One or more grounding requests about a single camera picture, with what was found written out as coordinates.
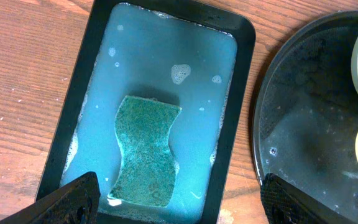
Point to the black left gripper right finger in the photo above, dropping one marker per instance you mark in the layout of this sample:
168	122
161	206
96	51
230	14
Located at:
284	203

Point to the round black tray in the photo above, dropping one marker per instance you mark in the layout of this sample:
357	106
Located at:
306	114

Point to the black rectangular water tray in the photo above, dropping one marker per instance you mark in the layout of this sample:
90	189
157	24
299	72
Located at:
183	53

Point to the green yellow sponge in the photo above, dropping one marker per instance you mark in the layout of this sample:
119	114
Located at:
147	174

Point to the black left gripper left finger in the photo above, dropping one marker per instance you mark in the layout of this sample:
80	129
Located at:
76	202

